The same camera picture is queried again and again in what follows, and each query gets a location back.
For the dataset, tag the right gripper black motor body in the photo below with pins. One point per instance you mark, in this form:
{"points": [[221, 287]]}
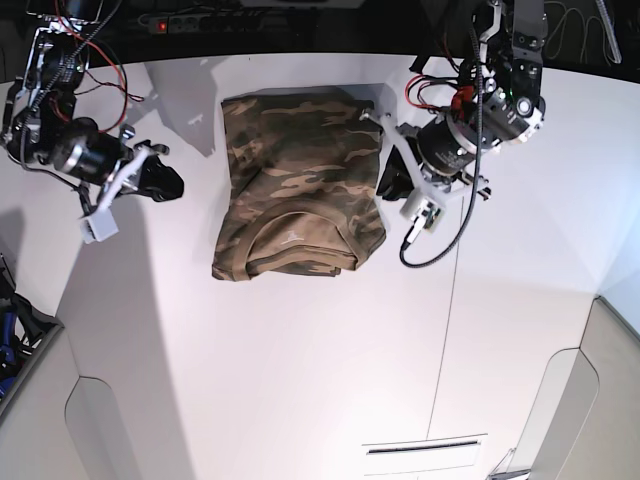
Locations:
{"points": [[95, 158]]}

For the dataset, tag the left gripper black motor body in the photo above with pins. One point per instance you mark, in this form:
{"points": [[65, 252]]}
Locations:
{"points": [[443, 149]]}

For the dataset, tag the camouflage T-shirt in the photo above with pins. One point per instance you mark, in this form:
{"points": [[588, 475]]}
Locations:
{"points": [[303, 170]]}

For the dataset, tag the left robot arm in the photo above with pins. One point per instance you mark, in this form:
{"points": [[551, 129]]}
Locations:
{"points": [[493, 99]]}

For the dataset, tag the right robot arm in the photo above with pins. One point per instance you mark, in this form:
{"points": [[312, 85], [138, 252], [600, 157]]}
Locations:
{"points": [[41, 133]]}

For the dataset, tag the white power strip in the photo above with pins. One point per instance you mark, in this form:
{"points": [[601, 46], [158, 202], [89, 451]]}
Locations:
{"points": [[192, 23]]}

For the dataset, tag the blue and black equipment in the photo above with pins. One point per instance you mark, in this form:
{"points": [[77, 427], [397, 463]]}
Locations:
{"points": [[25, 331]]}

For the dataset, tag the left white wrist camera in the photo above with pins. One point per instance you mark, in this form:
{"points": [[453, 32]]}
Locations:
{"points": [[422, 212]]}

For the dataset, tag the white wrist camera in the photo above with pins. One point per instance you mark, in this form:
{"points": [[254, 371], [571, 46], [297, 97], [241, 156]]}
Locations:
{"points": [[98, 227], [422, 212]]}

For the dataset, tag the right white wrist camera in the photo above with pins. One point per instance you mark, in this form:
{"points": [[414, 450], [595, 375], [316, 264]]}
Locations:
{"points": [[98, 227]]}

